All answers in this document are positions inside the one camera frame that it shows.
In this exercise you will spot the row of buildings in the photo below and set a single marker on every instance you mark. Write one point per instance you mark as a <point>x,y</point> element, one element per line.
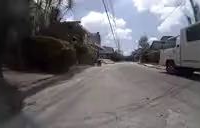
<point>88,41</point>
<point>158,48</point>

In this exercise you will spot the grey concrete road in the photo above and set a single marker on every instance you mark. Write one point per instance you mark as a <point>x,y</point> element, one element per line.
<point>121,96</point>

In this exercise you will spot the hedge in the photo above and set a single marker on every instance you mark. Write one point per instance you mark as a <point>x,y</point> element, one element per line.
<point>54,53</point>

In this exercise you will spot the tree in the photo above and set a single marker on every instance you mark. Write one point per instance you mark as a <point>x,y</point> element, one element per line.
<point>143,45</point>

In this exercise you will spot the grey concrete sidewalk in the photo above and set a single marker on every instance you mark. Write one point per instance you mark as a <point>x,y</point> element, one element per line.
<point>24,80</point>
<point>154,66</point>

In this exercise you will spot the white van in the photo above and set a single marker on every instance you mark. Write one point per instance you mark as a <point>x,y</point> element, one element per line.
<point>191,48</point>

